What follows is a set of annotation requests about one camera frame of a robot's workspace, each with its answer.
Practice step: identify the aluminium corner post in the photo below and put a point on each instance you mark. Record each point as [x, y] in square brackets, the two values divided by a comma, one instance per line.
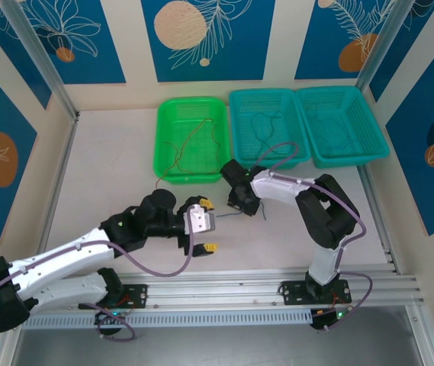
[45, 65]
[380, 42]

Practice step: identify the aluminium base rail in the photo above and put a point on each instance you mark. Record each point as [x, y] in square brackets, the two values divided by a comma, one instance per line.
[216, 289]

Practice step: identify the teal plastic basket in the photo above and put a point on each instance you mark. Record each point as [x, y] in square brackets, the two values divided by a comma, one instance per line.
[277, 129]
[338, 122]

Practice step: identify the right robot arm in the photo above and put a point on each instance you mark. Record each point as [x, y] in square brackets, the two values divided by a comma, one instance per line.
[277, 187]

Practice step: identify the green plastic basket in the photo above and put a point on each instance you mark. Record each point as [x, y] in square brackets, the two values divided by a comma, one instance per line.
[191, 141]

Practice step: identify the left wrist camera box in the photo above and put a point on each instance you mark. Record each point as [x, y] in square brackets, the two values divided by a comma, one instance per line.
[199, 221]

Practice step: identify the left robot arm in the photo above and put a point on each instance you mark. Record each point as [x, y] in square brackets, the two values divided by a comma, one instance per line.
[60, 259]

